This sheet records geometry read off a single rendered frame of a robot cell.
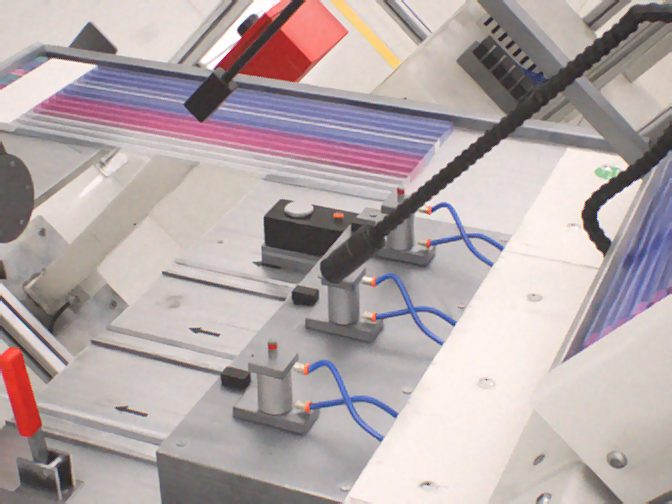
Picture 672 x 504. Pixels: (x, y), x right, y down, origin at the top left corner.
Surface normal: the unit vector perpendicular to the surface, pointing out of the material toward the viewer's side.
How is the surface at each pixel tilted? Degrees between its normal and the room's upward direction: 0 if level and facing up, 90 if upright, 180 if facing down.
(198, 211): 0
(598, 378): 90
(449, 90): 0
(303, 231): 90
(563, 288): 43
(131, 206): 90
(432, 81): 0
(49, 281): 90
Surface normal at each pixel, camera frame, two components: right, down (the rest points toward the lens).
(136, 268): 0.61, -0.51
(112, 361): -0.02, -0.86
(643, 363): -0.40, 0.47
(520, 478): -0.69, -0.72
